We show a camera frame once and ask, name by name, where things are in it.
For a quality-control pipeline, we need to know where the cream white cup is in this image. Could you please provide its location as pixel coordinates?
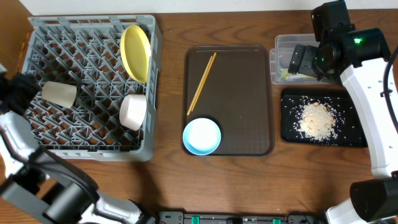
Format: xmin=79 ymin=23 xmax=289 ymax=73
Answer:
xmin=42 ymin=82 xmax=77 ymax=108

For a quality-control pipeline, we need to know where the green snack wrapper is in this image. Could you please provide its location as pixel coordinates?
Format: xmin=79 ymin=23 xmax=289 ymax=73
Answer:
xmin=280 ymin=70 xmax=317 ymax=82

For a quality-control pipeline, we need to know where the pile of leftover rice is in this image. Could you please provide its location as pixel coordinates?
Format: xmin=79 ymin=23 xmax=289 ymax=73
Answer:
xmin=280 ymin=95 xmax=353 ymax=146

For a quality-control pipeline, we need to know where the white bowl with rice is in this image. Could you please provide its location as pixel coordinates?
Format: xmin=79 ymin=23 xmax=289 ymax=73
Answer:
xmin=119 ymin=94 xmax=147 ymax=131

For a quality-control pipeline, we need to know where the yellow plastic plate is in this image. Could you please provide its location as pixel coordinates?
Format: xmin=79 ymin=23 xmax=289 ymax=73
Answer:
xmin=120 ymin=25 xmax=152 ymax=83

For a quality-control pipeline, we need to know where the light blue bowl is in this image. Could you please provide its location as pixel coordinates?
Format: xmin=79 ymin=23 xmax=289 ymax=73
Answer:
xmin=182 ymin=118 xmax=221 ymax=156

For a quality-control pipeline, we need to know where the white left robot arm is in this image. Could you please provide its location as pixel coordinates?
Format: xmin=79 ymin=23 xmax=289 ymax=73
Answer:
xmin=1 ymin=68 xmax=159 ymax=224

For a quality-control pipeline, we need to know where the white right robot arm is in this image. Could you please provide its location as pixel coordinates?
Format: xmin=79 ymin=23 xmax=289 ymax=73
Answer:
xmin=288 ymin=1 xmax=397 ymax=224

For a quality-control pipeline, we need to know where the clear plastic waste bin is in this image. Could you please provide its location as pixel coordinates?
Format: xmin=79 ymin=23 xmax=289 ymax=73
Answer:
xmin=269 ymin=34 xmax=335 ymax=85

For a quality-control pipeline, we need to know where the black food waste tray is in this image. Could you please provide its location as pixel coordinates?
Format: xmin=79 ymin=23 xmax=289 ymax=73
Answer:
xmin=280 ymin=88 xmax=368 ymax=148

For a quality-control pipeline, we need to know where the grey plastic dish rack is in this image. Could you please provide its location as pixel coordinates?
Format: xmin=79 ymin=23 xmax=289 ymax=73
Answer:
xmin=22 ymin=15 xmax=162 ymax=162

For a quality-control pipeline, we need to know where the dark brown serving tray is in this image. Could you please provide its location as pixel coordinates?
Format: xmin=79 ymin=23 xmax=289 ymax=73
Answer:
xmin=182 ymin=45 xmax=275 ymax=156

